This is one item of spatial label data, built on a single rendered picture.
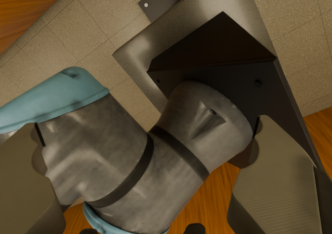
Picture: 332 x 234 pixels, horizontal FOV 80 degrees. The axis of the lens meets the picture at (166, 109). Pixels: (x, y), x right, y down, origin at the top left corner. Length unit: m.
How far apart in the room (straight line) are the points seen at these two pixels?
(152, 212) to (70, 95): 0.17
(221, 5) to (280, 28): 1.12
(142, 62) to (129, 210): 0.34
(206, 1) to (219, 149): 0.30
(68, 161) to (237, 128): 0.21
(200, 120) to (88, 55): 1.41
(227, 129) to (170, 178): 0.10
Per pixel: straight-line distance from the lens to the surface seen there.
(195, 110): 0.28
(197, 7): 0.46
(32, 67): 1.90
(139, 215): 0.27
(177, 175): 0.27
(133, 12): 1.45
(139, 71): 0.51
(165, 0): 1.39
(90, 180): 0.23
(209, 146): 0.28
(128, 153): 0.23
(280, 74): 0.21
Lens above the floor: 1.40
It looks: 56 degrees down
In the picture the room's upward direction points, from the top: 173 degrees counter-clockwise
